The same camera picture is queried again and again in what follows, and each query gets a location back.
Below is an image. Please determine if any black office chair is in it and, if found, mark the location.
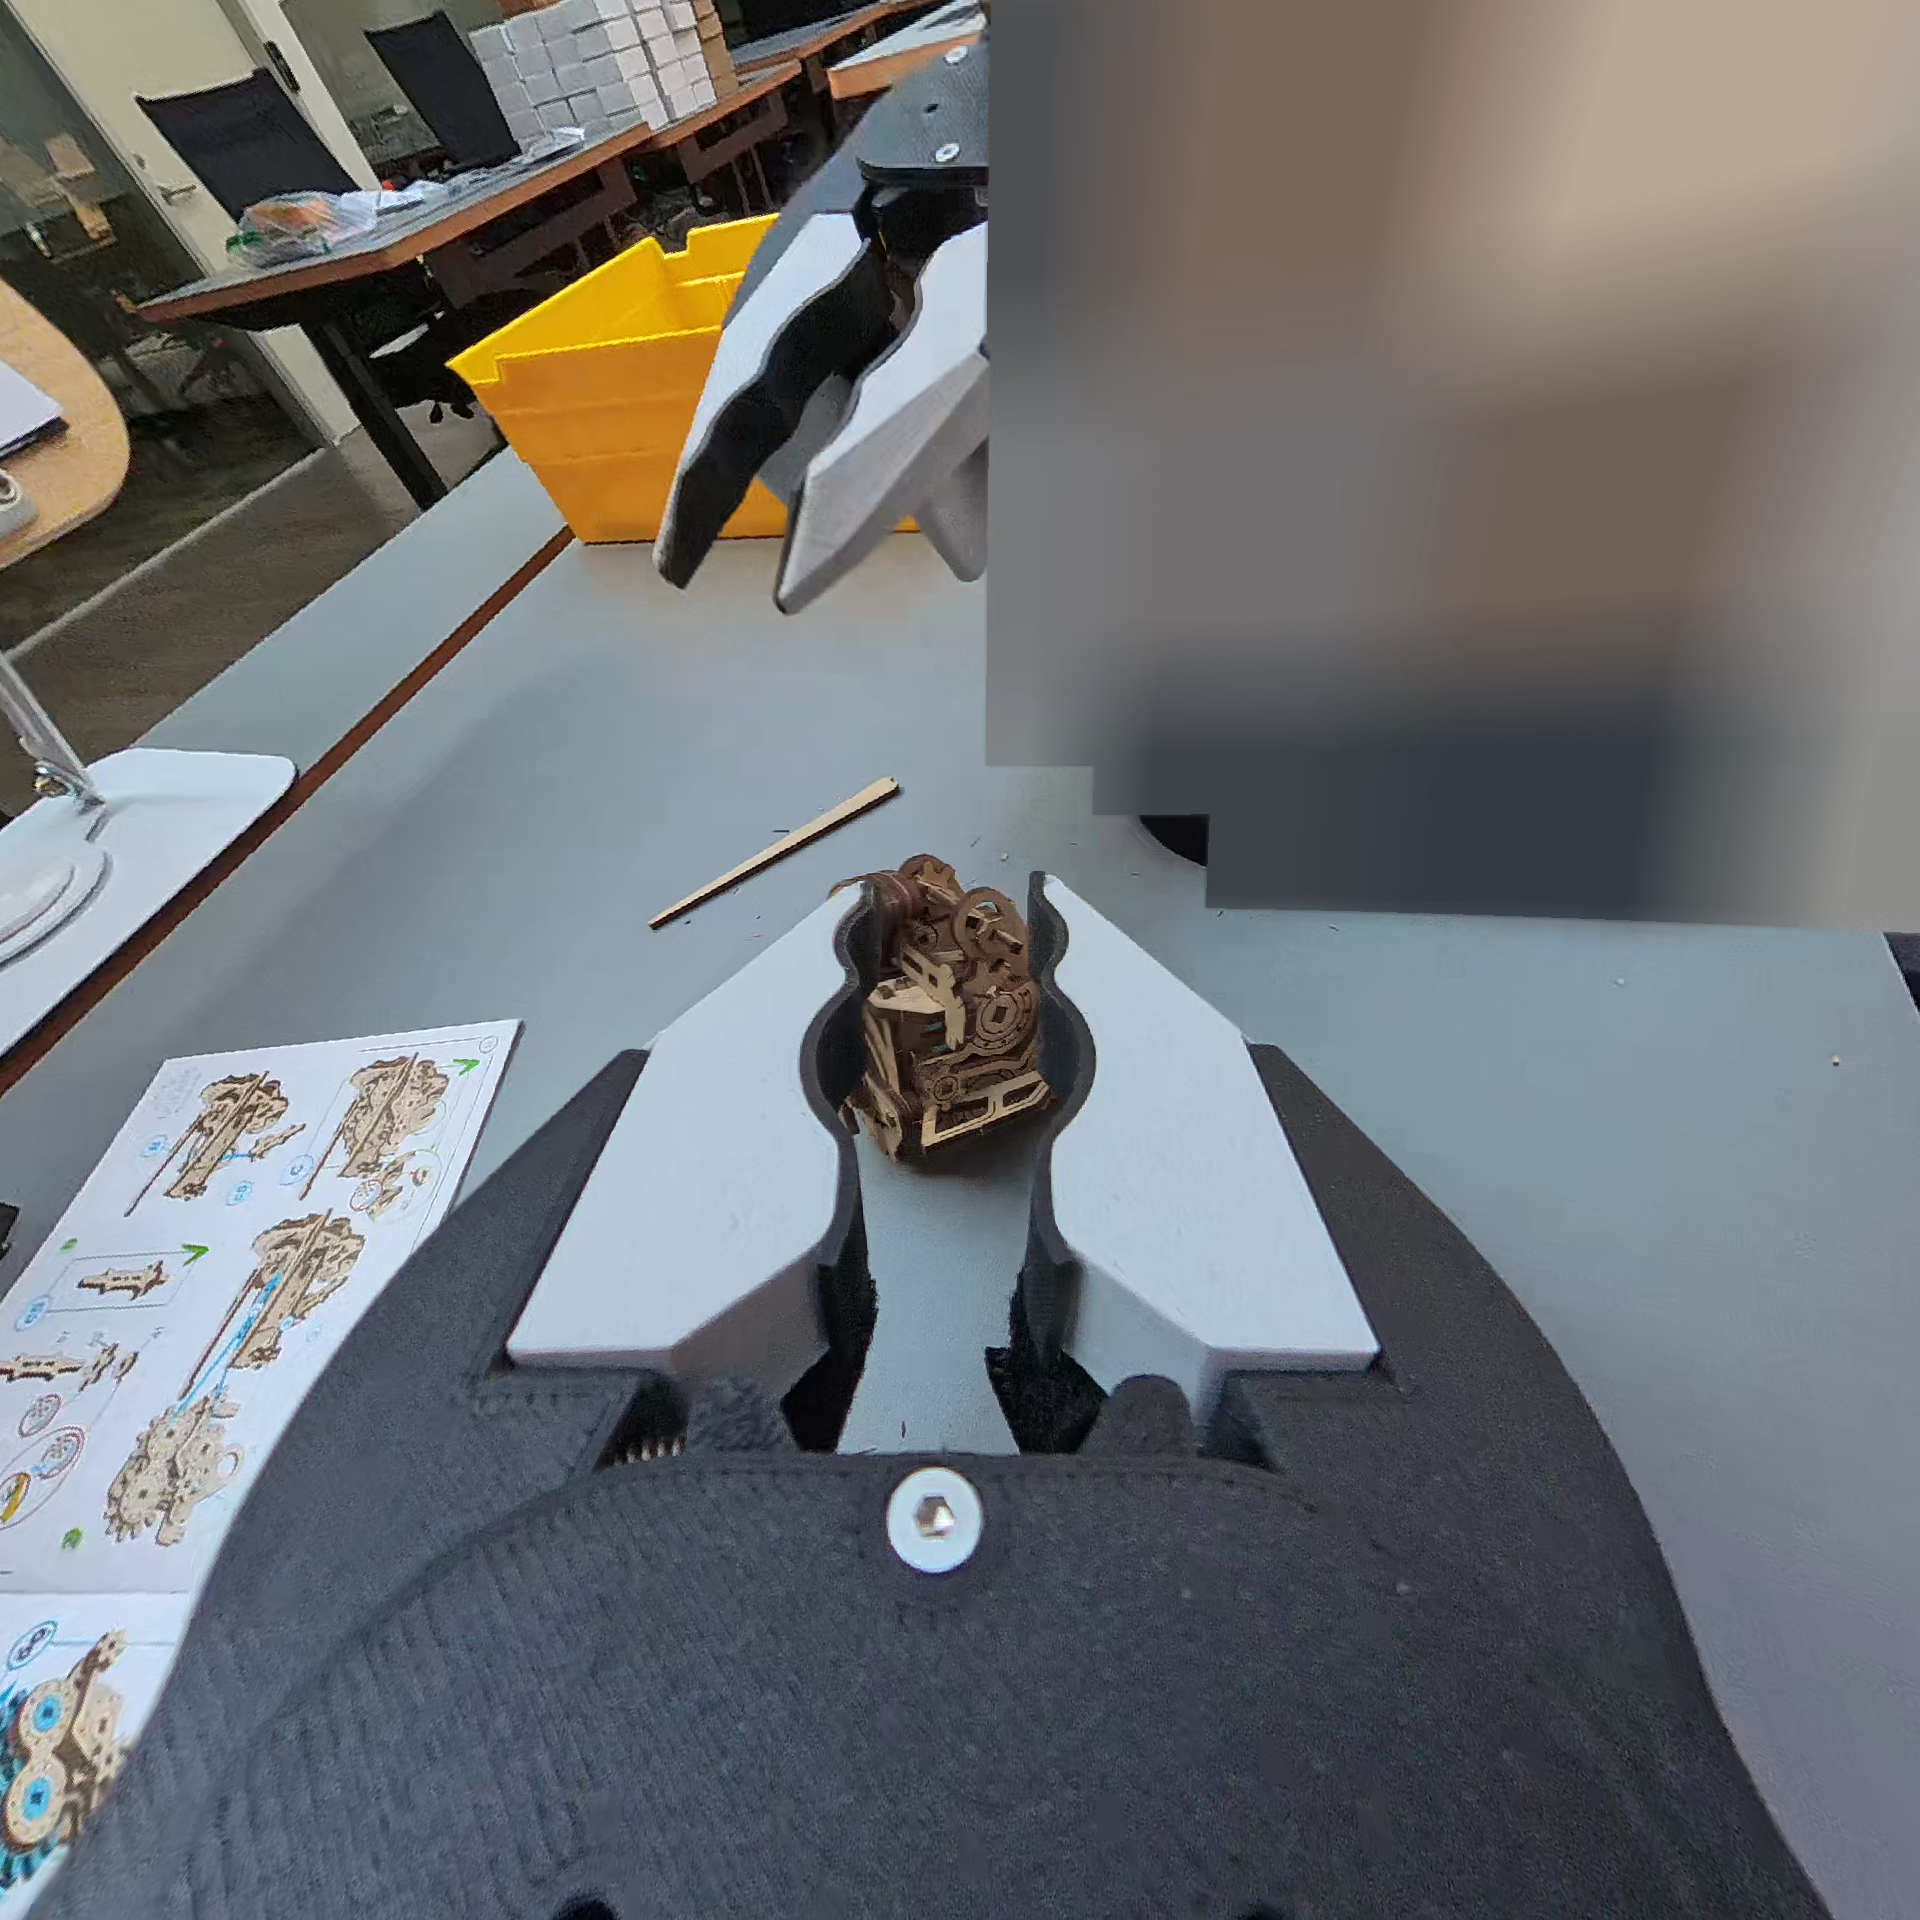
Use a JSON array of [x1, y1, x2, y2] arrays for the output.
[[135, 66, 360, 226], [362, 11, 519, 173]]

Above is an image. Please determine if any wooden mechanical puzzle model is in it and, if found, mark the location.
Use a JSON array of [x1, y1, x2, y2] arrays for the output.
[[826, 853, 1065, 1175]]

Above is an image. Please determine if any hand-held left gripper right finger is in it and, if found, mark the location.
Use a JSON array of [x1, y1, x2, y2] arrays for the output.
[[1020, 872, 1383, 1426]]

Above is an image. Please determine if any white lamp base plate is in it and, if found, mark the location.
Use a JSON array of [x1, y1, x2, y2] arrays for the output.
[[0, 644, 298, 1052]]

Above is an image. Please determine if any illustrated instruction booklet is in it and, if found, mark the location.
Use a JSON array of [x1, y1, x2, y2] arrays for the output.
[[0, 1019, 522, 1893]]

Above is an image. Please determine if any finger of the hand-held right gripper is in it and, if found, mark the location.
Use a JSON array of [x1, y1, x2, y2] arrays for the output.
[[654, 211, 922, 589], [772, 225, 991, 616]]

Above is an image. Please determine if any clear plastic bag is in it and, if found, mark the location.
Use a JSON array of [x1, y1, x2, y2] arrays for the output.
[[230, 187, 452, 272]]

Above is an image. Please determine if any dark brown-edged desk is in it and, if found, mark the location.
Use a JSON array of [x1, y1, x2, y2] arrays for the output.
[[135, 60, 804, 513]]

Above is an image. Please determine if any yellow plastic bin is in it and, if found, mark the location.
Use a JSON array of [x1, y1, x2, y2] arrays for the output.
[[447, 216, 920, 545]]

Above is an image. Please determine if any grey desk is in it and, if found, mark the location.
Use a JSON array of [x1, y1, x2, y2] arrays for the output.
[[0, 451, 572, 1081], [0, 516, 1920, 1920]]

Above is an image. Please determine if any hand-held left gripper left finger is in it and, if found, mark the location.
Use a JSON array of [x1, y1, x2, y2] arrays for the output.
[[506, 884, 884, 1412]]

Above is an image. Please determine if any stack of white boxes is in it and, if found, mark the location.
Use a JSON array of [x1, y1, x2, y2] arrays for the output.
[[469, 0, 721, 154]]

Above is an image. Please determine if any round wooden table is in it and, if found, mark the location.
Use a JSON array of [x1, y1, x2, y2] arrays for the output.
[[0, 276, 135, 572]]

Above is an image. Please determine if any thin wooden stick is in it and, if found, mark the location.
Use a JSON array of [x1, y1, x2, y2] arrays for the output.
[[646, 778, 902, 933]]

